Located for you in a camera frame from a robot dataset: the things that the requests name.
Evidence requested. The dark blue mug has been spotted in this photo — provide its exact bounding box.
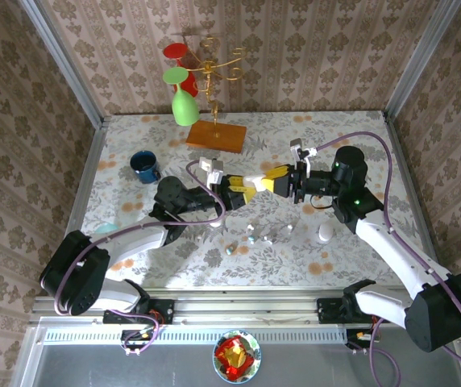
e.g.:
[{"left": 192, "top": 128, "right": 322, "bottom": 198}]
[{"left": 128, "top": 150, "right": 162, "bottom": 185}]

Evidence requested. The translucent teal plastic cup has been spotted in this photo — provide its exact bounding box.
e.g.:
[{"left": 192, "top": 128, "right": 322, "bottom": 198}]
[{"left": 93, "top": 223, "right": 121, "bottom": 237}]

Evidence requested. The green plastic wine glass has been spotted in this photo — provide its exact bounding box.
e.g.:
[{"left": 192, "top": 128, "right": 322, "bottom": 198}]
[{"left": 161, "top": 66, "right": 200, "bottom": 127}]

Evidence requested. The red plastic wine glass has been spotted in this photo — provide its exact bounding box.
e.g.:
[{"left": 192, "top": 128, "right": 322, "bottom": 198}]
[{"left": 162, "top": 42, "right": 199, "bottom": 98}]

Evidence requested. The patterned ceramic bowl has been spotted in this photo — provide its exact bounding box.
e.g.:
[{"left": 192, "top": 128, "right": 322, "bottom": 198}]
[{"left": 212, "top": 329, "right": 263, "bottom": 382}]

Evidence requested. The gold foil candy wrapper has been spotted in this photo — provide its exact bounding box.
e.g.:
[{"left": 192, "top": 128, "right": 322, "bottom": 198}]
[{"left": 223, "top": 345, "right": 247, "bottom": 366}]

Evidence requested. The red foil candy wrapper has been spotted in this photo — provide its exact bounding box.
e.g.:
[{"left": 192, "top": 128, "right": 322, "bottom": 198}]
[{"left": 214, "top": 336, "right": 255, "bottom": 381}]

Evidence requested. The grey metal shelf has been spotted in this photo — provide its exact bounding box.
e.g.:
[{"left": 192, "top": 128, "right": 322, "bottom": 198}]
[{"left": 10, "top": 316, "right": 461, "bottom": 387}]

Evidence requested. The thin black cable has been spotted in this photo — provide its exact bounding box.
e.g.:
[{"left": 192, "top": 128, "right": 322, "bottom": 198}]
[{"left": 301, "top": 193, "right": 337, "bottom": 212}]

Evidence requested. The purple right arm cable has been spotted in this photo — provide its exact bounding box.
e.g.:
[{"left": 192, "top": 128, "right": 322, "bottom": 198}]
[{"left": 313, "top": 131, "right": 461, "bottom": 387}]

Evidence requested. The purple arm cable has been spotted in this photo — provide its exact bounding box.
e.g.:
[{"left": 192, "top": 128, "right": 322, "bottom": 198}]
[
  {"left": 52, "top": 160, "right": 227, "bottom": 356},
  {"left": 313, "top": 131, "right": 461, "bottom": 387}
]

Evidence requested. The gold wire rack wooden base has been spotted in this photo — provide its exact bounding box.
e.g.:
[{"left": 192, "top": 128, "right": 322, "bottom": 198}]
[{"left": 185, "top": 35, "right": 248, "bottom": 155}]

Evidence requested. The aluminium table side rail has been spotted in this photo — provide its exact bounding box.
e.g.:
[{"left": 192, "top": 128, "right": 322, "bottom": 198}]
[
  {"left": 47, "top": 116, "right": 113, "bottom": 298},
  {"left": 381, "top": 110, "right": 457, "bottom": 295}
]

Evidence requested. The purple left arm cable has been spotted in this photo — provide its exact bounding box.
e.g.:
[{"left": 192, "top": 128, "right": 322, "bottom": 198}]
[{"left": 52, "top": 160, "right": 227, "bottom": 356}]

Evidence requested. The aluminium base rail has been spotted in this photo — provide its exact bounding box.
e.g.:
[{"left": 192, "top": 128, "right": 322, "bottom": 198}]
[{"left": 28, "top": 285, "right": 461, "bottom": 327}]

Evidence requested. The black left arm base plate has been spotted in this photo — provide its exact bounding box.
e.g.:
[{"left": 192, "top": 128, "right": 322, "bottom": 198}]
[{"left": 102, "top": 297, "right": 175, "bottom": 326}]

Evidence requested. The aluminium frame post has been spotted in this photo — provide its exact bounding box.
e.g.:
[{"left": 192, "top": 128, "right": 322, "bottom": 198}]
[
  {"left": 17, "top": 0, "right": 106, "bottom": 129},
  {"left": 383, "top": 0, "right": 457, "bottom": 122}
]

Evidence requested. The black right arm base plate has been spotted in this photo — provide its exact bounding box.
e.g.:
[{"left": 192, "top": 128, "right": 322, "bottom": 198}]
[{"left": 317, "top": 296, "right": 392, "bottom": 326}]

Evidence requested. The perforated metal cable duct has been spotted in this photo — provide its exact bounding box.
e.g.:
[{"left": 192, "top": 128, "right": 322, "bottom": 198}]
[{"left": 43, "top": 327, "right": 347, "bottom": 346}]

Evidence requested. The black connector with wires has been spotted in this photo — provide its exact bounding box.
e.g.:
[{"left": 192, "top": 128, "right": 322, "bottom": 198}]
[
  {"left": 120, "top": 328, "right": 160, "bottom": 356},
  {"left": 345, "top": 328, "right": 377, "bottom": 351}
]

